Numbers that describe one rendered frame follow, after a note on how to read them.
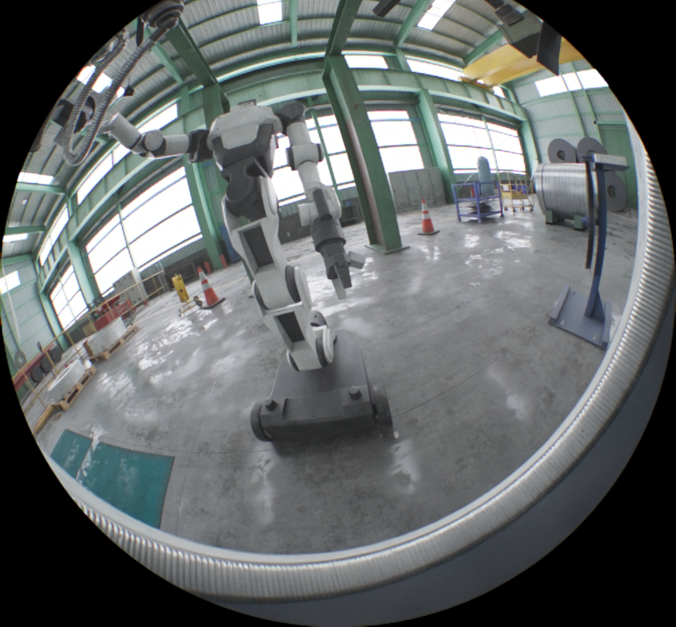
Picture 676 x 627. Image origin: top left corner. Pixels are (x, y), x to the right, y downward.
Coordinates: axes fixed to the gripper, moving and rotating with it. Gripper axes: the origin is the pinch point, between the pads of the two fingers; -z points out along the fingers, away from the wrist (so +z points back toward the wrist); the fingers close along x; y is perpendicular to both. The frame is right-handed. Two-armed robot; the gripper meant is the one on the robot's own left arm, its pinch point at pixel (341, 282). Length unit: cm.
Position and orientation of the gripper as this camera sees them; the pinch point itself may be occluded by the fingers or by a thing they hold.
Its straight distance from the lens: 52.7
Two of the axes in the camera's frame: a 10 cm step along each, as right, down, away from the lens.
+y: 9.6, -2.4, 1.6
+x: 0.9, -2.8, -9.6
